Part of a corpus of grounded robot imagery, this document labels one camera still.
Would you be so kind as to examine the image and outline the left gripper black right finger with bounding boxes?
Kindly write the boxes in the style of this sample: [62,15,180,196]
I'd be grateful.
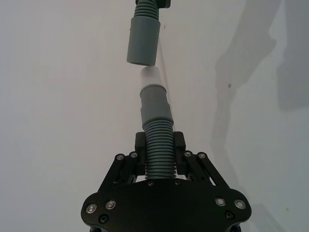
[172,131,230,191]

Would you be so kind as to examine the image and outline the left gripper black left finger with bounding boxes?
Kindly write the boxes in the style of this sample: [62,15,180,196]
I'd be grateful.
[96,132,147,193]

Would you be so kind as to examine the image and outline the grey corrugated hose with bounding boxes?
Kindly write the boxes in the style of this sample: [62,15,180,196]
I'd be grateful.
[125,0,162,67]
[139,66,175,181]

